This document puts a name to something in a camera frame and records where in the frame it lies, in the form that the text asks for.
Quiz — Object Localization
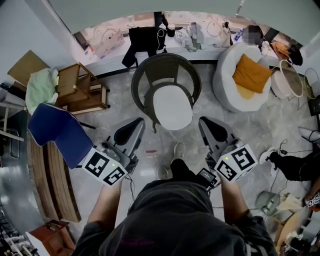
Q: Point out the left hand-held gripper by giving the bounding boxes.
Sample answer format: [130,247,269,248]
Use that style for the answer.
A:
[81,116,146,187]

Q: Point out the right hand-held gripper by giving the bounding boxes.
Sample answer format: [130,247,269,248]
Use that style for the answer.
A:
[199,116,258,183]

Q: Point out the white seat cushion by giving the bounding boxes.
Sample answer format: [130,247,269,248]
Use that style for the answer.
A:
[152,84,194,131]

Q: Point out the dark wicker chair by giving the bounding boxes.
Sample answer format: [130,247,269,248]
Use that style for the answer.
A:
[131,52,202,134]

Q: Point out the person's left forearm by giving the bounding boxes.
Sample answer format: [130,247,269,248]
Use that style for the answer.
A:
[86,178,124,229]

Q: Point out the person's right forearm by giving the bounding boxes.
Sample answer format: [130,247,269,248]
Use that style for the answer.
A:
[219,174,251,226]

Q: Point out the person's right shoe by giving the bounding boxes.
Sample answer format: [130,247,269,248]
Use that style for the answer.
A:
[173,141,186,160]

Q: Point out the person's shoe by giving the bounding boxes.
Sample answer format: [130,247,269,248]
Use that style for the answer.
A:
[173,141,186,160]
[156,164,173,180]

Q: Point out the black screen device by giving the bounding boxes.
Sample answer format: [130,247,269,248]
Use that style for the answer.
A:
[197,167,217,187]

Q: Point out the person's right leg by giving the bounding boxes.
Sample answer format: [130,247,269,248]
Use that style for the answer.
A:
[169,158,199,184]

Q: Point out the person's left shoe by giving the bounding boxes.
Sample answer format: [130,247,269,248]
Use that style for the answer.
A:
[156,164,173,180]

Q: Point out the white armchair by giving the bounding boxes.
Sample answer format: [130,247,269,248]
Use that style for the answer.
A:
[212,42,273,113]

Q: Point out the yellow seat pad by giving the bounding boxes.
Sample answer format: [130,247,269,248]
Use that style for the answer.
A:
[236,83,256,101]

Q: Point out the blue padded mat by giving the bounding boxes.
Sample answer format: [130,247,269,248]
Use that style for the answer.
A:
[27,102,94,170]

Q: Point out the wooden shelf rack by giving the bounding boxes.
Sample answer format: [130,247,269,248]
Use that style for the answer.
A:
[55,62,111,115]

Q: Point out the orange pillow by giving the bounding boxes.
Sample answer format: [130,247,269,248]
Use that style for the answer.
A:
[232,53,273,95]

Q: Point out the green glass jar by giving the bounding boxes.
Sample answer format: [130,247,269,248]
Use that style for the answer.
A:
[255,191,281,217]

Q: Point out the stack of wooden boards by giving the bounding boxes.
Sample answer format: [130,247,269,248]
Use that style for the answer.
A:
[26,134,82,224]

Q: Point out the person's grey shirt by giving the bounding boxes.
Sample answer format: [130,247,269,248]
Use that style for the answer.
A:
[72,179,278,256]

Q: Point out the pale pink gift bag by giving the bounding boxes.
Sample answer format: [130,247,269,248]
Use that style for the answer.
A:
[88,27,126,60]

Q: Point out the black jacket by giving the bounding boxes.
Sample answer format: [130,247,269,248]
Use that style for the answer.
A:
[121,26,167,69]

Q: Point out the beige paper bag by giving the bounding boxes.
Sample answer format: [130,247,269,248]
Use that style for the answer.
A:
[277,192,305,212]

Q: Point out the pale green cloth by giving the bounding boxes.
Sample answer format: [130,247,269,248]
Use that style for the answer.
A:
[25,67,60,116]

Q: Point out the pile of grey clothes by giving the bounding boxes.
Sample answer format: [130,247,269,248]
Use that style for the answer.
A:
[173,22,208,52]

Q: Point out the clear water bottle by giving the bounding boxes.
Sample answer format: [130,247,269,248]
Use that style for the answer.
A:
[233,28,245,42]

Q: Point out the white tote bag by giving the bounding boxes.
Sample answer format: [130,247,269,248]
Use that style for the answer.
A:
[206,14,232,48]

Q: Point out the orange bag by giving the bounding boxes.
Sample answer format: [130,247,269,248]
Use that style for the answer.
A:
[271,41,291,61]

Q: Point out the dark cup with white lid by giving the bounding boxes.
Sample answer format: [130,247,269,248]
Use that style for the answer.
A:
[166,23,177,38]

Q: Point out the black bag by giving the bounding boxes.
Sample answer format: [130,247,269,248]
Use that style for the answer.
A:
[287,42,304,67]

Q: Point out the brown cardboard sheet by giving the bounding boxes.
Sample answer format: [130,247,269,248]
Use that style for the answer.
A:
[7,49,50,87]

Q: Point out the red-brown stool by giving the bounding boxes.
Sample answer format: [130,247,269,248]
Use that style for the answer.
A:
[28,219,76,256]

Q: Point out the black floor cable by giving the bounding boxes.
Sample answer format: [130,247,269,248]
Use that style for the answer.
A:
[276,139,315,156]

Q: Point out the white coiled cable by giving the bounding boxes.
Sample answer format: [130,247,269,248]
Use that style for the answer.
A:
[156,27,166,50]

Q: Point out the yellow wire basket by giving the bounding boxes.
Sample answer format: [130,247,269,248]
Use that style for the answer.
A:
[303,67,320,100]

